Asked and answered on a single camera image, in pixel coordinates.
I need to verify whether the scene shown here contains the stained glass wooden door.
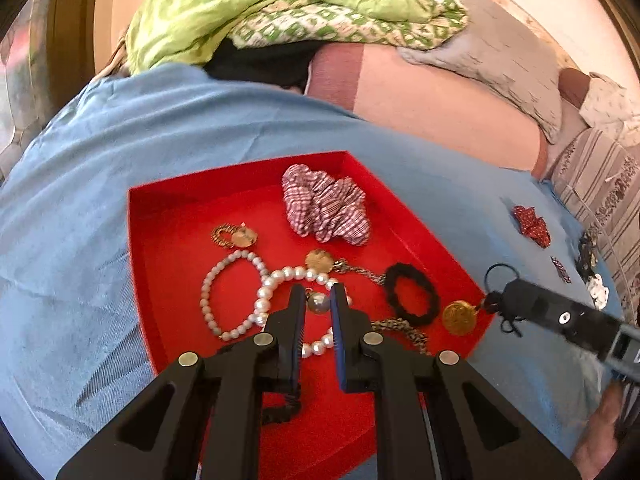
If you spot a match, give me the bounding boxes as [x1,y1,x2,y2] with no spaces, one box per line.
[1,0,113,179]

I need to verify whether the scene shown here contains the pink folded blanket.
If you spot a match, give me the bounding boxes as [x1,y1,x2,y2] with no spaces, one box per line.
[306,44,547,178]

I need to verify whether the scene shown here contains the large white pearl bracelet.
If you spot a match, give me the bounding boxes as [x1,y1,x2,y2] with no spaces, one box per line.
[252,264,354,360]

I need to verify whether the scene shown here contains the black cloth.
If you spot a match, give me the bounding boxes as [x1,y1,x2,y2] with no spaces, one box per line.
[203,38,326,92]

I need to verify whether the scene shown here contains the gold ring brooch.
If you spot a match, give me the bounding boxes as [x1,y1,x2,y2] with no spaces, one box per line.
[210,223,258,249]

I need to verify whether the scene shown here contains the white patterned cloth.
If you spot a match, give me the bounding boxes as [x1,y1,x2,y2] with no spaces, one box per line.
[579,73,640,148]

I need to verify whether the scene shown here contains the small pink bead bracelet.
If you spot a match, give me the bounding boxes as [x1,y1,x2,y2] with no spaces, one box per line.
[199,249,271,343]

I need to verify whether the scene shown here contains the gold coin pendant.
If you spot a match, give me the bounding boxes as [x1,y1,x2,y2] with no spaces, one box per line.
[441,262,524,337]

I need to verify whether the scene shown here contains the green quilt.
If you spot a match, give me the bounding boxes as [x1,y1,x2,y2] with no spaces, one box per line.
[125,0,469,75]

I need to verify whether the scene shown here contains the grey pillow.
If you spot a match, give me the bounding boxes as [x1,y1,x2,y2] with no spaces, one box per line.
[398,0,562,144]

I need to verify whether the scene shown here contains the plaid red white scrunchie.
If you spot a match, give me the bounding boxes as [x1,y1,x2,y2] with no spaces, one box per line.
[282,164,371,246]

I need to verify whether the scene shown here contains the red tray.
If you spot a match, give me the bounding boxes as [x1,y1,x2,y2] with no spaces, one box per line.
[128,152,482,479]

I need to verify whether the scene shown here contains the small striped hair clip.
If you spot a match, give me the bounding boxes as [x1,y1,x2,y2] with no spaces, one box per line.
[550,256,572,284]

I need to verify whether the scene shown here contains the dark grey hair accessory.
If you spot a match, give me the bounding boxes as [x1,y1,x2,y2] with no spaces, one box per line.
[575,232,598,282]

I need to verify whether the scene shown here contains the person's right hand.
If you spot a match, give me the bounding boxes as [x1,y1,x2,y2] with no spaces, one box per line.
[572,382,624,480]

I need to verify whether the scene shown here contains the striped floral cushion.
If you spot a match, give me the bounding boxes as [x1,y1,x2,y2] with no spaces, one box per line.
[550,129,639,324]

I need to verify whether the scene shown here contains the black scrunchie hair tie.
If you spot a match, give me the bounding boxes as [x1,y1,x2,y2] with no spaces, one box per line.
[380,261,443,328]

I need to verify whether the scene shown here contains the leopard print hair tie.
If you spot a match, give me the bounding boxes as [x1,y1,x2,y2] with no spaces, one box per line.
[370,316,432,356]

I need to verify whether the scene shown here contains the blue bed sheet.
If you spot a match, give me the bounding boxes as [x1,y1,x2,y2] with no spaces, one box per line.
[1,64,582,479]

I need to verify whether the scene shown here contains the red polka dot scrunchie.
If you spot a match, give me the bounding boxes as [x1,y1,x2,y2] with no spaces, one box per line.
[512,205,551,248]

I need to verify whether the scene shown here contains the gold pendant with chain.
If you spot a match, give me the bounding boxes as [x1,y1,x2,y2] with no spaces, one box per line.
[305,248,385,286]

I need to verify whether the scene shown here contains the white floral scrunchie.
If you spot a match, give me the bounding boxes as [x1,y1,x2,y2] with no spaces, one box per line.
[587,273,610,311]

